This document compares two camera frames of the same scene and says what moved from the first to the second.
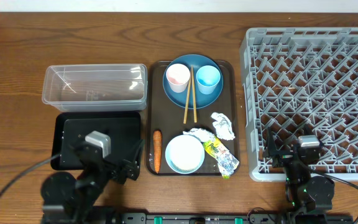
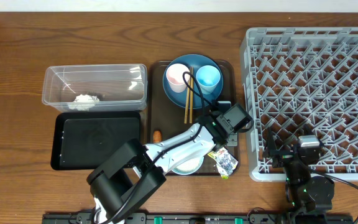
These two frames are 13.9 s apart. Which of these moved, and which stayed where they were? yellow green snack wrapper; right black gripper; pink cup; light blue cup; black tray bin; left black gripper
Moved: left black gripper
Stayed: yellow green snack wrapper; right black gripper; pink cup; black tray bin; light blue cup
